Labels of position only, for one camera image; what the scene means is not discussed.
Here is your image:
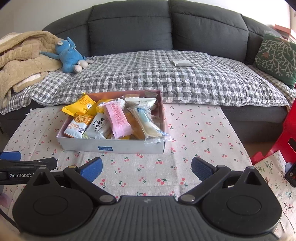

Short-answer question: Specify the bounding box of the floral print cloth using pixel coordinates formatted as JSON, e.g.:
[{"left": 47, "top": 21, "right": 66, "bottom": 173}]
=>
[{"left": 253, "top": 150, "right": 296, "bottom": 232}]

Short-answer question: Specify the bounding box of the small dark device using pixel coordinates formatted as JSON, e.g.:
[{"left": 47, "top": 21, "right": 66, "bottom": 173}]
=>
[{"left": 284, "top": 162, "right": 296, "bottom": 188}]

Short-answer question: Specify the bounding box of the clear packet with white bar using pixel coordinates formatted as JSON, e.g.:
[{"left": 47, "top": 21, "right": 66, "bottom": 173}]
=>
[{"left": 126, "top": 105, "right": 171, "bottom": 145}]

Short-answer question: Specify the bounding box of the white newspaper print packet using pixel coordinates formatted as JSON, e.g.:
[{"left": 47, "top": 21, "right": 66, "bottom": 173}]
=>
[{"left": 125, "top": 96, "right": 156, "bottom": 110}]

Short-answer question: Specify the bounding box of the yellow snack packet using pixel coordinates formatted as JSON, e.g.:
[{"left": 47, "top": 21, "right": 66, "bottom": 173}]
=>
[{"left": 61, "top": 93, "right": 96, "bottom": 116}]

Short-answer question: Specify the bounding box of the beige fleece blanket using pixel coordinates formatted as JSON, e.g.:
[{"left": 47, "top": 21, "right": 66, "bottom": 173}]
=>
[{"left": 0, "top": 31, "right": 63, "bottom": 107}]

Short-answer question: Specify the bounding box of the large yellow packet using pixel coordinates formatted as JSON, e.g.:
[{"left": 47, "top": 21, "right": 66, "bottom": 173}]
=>
[{"left": 88, "top": 98, "right": 118, "bottom": 116}]

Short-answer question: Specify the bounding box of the black cable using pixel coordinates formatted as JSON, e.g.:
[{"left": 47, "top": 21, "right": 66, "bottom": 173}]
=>
[{"left": 0, "top": 207, "right": 18, "bottom": 230}]

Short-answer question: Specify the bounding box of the pink snack packet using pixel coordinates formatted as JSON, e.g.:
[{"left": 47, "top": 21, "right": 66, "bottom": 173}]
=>
[{"left": 103, "top": 102, "right": 134, "bottom": 139}]

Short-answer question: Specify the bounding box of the stack of books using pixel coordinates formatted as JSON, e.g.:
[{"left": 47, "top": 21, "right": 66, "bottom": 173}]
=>
[{"left": 274, "top": 23, "right": 296, "bottom": 43}]

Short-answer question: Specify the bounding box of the dark grey sofa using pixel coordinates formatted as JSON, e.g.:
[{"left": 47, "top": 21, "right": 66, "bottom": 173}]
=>
[{"left": 0, "top": 0, "right": 296, "bottom": 144}]

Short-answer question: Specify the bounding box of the pink cardboard box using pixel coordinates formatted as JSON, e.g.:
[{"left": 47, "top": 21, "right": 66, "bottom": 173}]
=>
[{"left": 56, "top": 90, "right": 166, "bottom": 155}]

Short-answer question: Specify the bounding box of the orange and white snack packet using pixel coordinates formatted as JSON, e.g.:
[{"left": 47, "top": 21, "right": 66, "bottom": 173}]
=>
[{"left": 63, "top": 112, "right": 94, "bottom": 139}]

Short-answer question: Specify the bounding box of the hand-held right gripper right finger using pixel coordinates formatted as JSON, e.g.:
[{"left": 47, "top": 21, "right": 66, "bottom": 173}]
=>
[{"left": 178, "top": 157, "right": 266, "bottom": 205}]

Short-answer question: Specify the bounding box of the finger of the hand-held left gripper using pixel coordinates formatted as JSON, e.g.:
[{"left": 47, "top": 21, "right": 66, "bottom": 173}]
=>
[
  {"left": 0, "top": 151, "right": 22, "bottom": 161},
  {"left": 0, "top": 158, "right": 58, "bottom": 172}
]

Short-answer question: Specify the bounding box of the red plastic stool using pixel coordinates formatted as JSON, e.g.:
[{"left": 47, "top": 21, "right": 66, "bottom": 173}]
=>
[{"left": 251, "top": 98, "right": 296, "bottom": 165}]

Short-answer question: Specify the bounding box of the pale grey snack packet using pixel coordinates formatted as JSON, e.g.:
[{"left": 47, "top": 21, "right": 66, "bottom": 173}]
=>
[{"left": 82, "top": 113, "right": 111, "bottom": 139}]

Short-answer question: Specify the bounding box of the blue plush toy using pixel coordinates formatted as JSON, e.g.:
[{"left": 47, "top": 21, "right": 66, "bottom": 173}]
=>
[{"left": 39, "top": 37, "right": 94, "bottom": 74}]

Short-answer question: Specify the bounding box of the green cushion white branch print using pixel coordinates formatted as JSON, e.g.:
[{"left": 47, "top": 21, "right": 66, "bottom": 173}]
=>
[{"left": 254, "top": 34, "right": 296, "bottom": 90}]

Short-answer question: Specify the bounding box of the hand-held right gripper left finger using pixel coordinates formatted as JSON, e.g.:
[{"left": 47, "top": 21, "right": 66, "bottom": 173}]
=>
[{"left": 30, "top": 157, "right": 117, "bottom": 205}]

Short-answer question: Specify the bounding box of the small white flat object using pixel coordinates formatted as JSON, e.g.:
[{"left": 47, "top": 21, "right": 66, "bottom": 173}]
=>
[{"left": 173, "top": 60, "right": 196, "bottom": 67}]

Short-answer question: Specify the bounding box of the cherry print tablecloth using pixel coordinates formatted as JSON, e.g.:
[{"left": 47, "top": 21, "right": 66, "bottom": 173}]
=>
[{"left": 0, "top": 103, "right": 255, "bottom": 232}]

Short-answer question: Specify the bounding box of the grey checked quilt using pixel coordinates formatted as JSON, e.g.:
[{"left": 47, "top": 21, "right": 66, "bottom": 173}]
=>
[{"left": 0, "top": 50, "right": 296, "bottom": 115}]

